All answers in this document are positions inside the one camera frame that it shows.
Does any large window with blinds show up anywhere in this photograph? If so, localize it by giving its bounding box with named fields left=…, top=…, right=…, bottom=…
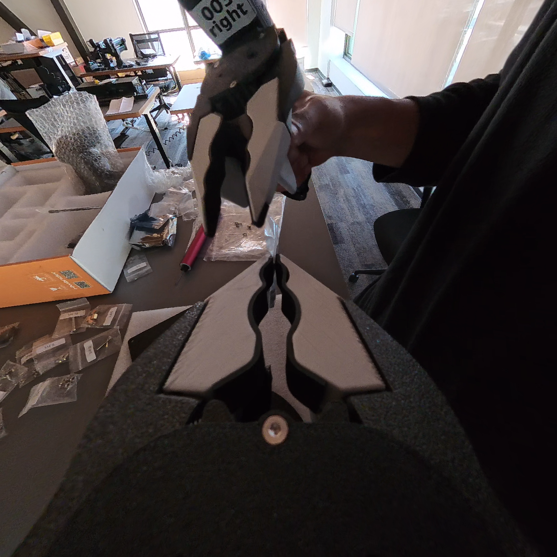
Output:
left=330, top=0, right=545, bottom=99

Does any bubble wrap roll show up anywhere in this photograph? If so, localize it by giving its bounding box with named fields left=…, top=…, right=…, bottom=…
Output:
left=25, top=91, right=125, bottom=195

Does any small clear screw bag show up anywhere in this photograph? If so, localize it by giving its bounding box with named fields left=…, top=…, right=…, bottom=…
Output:
left=263, top=208, right=288, bottom=310

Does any red electric screwdriver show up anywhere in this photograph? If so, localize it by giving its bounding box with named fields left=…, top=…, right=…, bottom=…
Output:
left=175, top=224, right=206, bottom=286

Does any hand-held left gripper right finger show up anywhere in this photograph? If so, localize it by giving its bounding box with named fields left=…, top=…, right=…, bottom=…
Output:
left=275, top=254, right=387, bottom=395

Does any white foam sheet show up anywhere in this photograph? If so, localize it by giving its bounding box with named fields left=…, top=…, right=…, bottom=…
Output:
left=106, top=298, right=306, bottom=420

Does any dark green office chair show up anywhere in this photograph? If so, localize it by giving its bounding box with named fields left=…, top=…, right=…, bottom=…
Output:
left=348, top=208, right=424, bottom=284

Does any person's right forearm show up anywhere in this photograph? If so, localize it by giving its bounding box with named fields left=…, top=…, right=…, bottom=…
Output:
left=374, top=75, right=502, bottom=189

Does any large clear plastic bag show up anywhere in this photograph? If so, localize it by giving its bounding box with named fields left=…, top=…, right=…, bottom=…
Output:
left=204, top=191, right=286, bottom=263

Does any light wooden table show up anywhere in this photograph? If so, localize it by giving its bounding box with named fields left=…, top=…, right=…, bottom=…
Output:
left=169, top=82, right=206, bottom=117
left=104, top=86, right=176, bottom=169

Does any silver antistatic bag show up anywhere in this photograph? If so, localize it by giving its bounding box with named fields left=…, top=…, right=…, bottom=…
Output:
left=129, top=211, right=178, bottom=250

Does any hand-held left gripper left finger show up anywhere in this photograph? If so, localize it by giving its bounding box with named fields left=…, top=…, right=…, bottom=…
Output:
left=163, top=254, right=275, bottom=397

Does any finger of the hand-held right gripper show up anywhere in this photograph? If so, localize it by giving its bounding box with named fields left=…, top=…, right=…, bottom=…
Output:
left=244, top=78, right=298, bottom=228
left=187, top=114, right=251, bottom=238

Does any person's dark clothing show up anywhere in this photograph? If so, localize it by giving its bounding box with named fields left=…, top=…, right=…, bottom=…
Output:
left=354, top=0, right=557, bottom=557

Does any group of small parts bags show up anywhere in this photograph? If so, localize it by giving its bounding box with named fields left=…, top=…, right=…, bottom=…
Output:
left=0, top=178, right=202, bottom=439

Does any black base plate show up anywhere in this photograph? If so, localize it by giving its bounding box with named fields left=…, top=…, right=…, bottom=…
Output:
left=127, top=318, right=306, bottom=424

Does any large grid window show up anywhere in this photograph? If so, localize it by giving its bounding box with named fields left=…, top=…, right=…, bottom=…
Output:
left=134, top=0, right=223, bottom=58

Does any orange white cardboard box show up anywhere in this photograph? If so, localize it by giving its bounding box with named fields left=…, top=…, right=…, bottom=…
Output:
left=0, top=147, right=158, bottom=310

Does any crumpled clear plastic wrap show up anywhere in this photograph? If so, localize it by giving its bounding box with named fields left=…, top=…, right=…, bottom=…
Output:
left=146, top=165, right=195, bottom=193

